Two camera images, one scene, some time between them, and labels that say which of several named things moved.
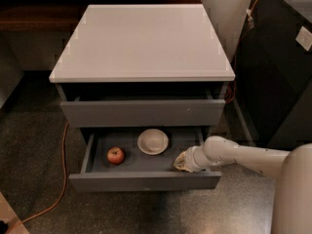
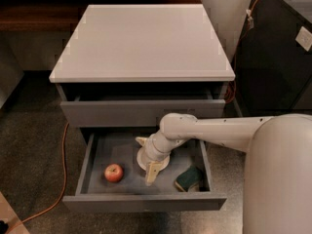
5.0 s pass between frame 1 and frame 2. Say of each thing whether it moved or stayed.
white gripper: moved
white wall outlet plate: stayed
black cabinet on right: stayed
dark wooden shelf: stayed
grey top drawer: stayed
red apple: moved
